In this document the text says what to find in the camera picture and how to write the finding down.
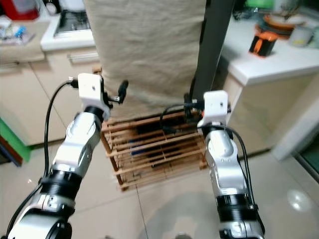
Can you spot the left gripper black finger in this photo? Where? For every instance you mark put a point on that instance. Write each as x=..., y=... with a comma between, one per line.
x=122, y=89

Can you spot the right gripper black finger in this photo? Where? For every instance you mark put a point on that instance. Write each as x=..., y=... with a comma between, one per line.
x=188, y=107

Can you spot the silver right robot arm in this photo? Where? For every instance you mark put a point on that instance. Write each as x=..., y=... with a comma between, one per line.
x=227, y=164

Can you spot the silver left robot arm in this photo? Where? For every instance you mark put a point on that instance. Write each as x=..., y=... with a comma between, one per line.
x=75, y=149

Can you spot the textured fridge door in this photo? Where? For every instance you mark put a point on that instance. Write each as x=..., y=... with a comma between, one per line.
x=144, y=50

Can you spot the wooden slatted rack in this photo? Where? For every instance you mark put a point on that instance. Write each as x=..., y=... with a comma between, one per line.
x=144, y=149

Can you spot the beige kitchen cabinet unit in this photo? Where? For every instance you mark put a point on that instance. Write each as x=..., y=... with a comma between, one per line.
x=40, y=99

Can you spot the white kitchen counter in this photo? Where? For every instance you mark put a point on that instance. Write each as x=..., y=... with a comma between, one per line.
x=269, y=69

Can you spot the gas stove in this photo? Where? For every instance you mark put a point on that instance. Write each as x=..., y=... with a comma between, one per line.
x=75, y=22

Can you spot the orange and black device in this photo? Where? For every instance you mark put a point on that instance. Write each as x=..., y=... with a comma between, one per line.
x=261, y=45

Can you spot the white pot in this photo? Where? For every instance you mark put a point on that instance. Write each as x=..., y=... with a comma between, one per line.
x=72, y=4

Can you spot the green and orange board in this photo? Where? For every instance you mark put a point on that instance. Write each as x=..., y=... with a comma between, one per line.
x=12, y=142

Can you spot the stack of orange plates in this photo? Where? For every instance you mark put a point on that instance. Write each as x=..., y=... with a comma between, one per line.
x=276, y=25

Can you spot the clear bag of packets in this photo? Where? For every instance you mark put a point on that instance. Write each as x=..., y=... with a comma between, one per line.
x=12, y=32

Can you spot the green plastic item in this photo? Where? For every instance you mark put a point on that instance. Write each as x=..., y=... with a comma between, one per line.
x=259, y=3

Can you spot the red container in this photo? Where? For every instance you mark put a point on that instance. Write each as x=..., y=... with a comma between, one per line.
x=20, y=7

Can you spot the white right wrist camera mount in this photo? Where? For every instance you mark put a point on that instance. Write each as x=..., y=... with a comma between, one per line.
x=215, y=107

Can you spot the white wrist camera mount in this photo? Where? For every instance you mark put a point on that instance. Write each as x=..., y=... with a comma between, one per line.
x=90, y=89
x=215, y=107

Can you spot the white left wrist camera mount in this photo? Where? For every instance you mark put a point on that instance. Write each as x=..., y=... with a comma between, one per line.
x=90, y=89

